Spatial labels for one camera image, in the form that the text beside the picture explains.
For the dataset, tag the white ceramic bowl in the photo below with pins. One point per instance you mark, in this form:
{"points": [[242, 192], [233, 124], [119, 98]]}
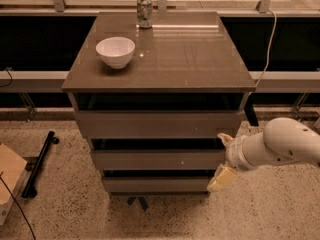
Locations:
{"points": [[116, 52]]}

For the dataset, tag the grey drawer cabinet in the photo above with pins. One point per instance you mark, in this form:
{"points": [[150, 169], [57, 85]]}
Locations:
{"points": [[185, 63]]}

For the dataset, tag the wooden board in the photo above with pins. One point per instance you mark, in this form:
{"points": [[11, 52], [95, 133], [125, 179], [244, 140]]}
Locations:
{"points": [[12, 170]]}

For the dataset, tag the black metal bar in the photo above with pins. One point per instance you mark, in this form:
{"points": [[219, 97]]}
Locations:
{"points": [[34, 166]]}

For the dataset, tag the green patterned drink can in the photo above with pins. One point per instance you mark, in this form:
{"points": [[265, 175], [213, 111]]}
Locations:
{"points": [[144, 13]]}

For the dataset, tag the grey drawer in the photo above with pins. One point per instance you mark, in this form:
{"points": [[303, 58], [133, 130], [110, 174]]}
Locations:
{"points": [[155, 185], [157, 160], [118, 125]]}

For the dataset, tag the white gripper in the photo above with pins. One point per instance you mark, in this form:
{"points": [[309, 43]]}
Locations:
{"points": [[234, 155]]}

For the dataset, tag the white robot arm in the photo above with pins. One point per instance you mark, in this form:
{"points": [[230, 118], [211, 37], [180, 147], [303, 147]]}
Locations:
{"points": [[283, 141]]}

